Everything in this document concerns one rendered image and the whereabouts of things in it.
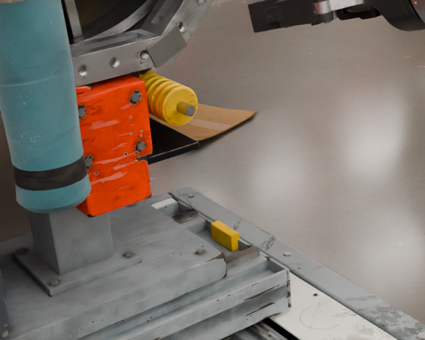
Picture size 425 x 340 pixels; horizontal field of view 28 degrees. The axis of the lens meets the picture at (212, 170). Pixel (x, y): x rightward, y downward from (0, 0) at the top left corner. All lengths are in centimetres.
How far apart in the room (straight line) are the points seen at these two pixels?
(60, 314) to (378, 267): 74
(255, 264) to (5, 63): 68
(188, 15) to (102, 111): 18
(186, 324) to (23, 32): 61
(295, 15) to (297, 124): 176
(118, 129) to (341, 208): 98
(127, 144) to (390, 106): 160
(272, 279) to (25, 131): 61
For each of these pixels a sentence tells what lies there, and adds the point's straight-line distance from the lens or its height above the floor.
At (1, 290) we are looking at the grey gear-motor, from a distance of 120.
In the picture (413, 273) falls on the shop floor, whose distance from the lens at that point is 176.
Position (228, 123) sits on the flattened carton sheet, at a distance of 255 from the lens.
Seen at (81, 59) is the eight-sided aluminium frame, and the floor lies 61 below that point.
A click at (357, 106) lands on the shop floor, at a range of 266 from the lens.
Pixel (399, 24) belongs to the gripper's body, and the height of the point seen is 72.
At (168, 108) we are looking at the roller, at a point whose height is 51.
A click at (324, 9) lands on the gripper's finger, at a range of 73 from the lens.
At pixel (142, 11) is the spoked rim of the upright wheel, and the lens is 123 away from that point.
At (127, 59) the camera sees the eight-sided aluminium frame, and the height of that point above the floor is 60.
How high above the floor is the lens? 91
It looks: 24 degrees down
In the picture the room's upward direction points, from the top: 5 degrees counter-clockwise
